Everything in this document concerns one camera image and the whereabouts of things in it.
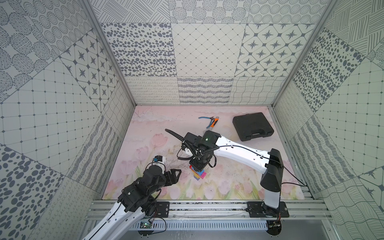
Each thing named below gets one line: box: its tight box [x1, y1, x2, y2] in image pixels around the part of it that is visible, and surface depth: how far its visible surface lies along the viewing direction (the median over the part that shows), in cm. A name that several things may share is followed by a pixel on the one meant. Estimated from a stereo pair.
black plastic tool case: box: [232, 112, 275, 142], surface depth 104 cm
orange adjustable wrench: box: [210, 116, 220, 128], surface depth 113 cm
